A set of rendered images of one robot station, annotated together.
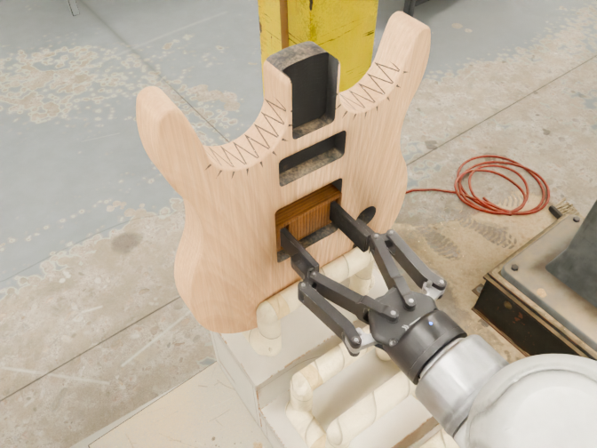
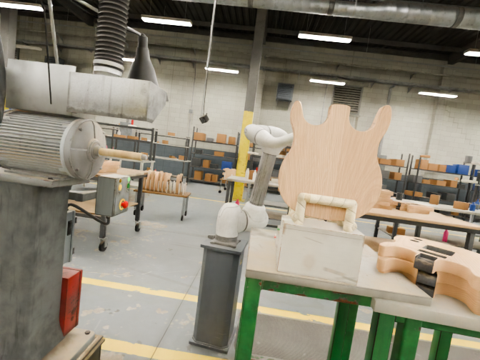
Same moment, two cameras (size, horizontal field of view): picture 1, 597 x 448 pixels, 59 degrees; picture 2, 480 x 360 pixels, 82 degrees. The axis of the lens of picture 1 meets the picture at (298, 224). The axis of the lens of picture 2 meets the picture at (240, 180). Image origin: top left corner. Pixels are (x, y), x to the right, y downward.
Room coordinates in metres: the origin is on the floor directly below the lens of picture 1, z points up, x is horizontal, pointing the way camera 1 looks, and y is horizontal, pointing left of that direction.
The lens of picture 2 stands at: (1.40, 0.41, 1.31)
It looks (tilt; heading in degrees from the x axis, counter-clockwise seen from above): 5 degrees down; 221
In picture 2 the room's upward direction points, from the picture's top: 8 degrees clockwise
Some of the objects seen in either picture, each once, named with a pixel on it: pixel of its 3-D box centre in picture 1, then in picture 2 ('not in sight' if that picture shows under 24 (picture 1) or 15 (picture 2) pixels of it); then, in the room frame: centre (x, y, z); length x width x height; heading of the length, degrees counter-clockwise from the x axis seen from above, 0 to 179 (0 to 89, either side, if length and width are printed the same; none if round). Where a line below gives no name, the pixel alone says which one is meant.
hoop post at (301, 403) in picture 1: (301, 397); not in sight; (0.31, 0.00, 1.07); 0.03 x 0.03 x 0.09
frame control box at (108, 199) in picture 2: not in sight; (98, 198); (0.80, -1.07, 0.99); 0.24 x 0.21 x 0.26; 127
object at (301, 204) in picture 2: not in sight; (300, 210); (0.54, -0.05, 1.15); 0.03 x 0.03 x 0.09
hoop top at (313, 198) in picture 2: not in sight; (326, 201); (0.49, 0.02, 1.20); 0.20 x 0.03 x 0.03; 126
